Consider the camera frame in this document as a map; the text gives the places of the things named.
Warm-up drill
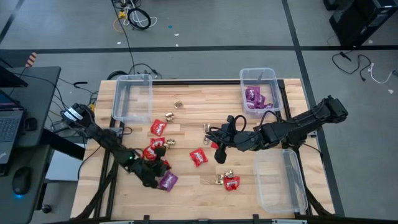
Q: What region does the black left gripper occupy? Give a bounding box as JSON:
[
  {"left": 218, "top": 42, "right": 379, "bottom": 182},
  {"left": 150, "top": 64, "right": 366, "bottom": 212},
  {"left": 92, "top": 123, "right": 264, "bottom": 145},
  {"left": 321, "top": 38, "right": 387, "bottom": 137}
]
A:
[{"left": 132, "top": 157, "right": 170, "bottom": 189}]

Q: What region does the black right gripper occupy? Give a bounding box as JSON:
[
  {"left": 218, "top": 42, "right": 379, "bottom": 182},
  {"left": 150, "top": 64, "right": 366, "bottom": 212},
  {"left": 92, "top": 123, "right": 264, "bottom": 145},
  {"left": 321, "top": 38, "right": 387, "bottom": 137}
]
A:
[{"left": 206, "top": 115, "right": 261, "bottom": 153}]

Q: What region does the small clear plastic bin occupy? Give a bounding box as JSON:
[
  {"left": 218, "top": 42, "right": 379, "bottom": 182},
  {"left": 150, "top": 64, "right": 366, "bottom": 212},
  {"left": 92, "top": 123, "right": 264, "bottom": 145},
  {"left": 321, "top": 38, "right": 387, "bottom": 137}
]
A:
[
  {"left": 238, "top": 67, "right": 282, "bottom": 118},
  {"left": 111, "top": 73, "right": 154, "bottom": 124}
]

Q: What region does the large clear plastic bin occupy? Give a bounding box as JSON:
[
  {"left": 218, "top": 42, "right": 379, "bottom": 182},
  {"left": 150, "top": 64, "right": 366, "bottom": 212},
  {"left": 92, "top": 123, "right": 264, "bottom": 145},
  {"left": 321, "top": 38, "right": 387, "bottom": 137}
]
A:
[{"left": 254, "top": 148, "right": 309, "bottom": 215}]

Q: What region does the black computer mouse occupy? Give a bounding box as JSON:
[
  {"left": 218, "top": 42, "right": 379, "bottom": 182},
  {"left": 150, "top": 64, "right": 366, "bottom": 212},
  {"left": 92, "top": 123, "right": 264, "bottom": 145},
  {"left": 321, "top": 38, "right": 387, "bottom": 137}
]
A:
[{"left": 12, "top": 166, "right": 32, "bottom": 196}]

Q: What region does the small black desk device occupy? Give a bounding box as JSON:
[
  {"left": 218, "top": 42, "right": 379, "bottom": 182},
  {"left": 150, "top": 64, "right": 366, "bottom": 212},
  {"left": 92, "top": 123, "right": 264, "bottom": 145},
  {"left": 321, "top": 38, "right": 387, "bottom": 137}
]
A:
[{"left": 24, "top": 116, "right": 39, "bottom": 132}]

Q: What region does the dark grey desk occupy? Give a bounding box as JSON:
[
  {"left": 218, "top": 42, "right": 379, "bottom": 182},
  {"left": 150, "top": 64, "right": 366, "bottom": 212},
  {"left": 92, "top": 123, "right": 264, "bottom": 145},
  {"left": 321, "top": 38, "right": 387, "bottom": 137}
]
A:
[{"left": 0, "top": 66, "right": 62, "bottom": 224}]

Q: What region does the dark laptop computer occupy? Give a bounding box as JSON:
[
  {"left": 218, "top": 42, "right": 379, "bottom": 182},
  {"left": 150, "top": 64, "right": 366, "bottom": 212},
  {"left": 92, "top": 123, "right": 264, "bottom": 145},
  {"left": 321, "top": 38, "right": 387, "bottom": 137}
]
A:
[{"left": 0, "top": 89, "right": 25, "bottom": 164}]

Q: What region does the orange black striped object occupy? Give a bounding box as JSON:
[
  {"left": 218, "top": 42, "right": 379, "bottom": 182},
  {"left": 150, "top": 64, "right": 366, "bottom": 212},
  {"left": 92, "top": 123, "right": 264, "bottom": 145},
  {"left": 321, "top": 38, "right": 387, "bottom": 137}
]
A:
[{"left": 25, "top": 52, "right": 38, "bottom": 68}]

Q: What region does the black monitor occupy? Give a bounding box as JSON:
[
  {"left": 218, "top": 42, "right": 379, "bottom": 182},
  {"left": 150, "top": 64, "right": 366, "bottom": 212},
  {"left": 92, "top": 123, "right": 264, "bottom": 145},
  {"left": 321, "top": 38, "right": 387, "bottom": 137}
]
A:
[{"left": 0, "top": 57, "right": 29, "bottom": 88}]

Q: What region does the black computer tower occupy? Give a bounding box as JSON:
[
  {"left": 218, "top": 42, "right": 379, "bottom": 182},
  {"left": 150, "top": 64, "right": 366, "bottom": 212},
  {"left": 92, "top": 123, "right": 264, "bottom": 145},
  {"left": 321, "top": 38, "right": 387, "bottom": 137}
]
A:
[{"left": 323, "top": 0, "right": 398, "bottom": 48}]

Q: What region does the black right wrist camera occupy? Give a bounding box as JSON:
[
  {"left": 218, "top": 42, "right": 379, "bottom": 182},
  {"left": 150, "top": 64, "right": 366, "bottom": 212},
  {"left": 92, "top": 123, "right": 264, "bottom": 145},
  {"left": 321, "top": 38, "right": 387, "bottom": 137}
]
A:
[{"left": 214, "top": 147, "right": 228, "bottom": 165}]

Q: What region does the thick black cable loop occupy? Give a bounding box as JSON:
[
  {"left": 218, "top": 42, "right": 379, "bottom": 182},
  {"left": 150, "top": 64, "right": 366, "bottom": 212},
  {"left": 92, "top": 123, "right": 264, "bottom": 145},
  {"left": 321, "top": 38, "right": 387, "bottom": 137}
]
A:
[{"left": 107, "top": 63, "right": 162, "bottom": 81}]

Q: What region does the long black floor cable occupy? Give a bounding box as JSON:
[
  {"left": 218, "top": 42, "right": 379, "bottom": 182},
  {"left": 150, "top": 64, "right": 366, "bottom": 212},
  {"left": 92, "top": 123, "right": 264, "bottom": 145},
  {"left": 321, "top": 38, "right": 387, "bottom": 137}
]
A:
[{"left": 111, "top": 0, "right": 136, "bottom": 75}]

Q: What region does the white cable bundle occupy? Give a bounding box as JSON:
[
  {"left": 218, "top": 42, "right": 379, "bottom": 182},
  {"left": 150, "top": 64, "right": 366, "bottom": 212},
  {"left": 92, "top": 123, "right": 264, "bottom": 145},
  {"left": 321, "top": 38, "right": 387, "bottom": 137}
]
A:
[{"left": 123, "top": 0, "right": 158, "bottom": 28}]

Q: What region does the coiled black cable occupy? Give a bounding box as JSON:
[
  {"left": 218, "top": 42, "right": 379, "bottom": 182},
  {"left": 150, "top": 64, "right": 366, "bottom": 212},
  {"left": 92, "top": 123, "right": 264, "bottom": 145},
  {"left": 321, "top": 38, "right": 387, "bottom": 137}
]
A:
[{"left": 127, "top": 7, "right": 152, "bottom": 31}]

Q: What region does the black floor cable with plug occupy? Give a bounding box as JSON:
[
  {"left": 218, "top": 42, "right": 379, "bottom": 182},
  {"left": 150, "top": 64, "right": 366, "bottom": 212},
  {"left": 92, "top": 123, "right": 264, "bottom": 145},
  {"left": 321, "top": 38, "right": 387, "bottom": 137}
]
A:
[{"left": 331, "top": 51, "right": 373, "bottom": 82}]

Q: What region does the yellow cable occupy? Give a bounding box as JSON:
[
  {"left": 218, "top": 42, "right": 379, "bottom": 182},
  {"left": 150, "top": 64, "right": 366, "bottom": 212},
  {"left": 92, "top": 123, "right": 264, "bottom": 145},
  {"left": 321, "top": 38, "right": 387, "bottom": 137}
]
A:
[{"left": 112, "top": 11, "right": 127, "bottom": 34}]

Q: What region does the white floor cable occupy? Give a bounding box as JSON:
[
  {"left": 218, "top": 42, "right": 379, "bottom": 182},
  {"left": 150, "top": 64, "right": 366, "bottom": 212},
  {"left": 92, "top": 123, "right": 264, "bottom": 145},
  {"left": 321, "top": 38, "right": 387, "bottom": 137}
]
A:
[{"left": 368, "top": 63, "right": 396, "bottom": 85}]

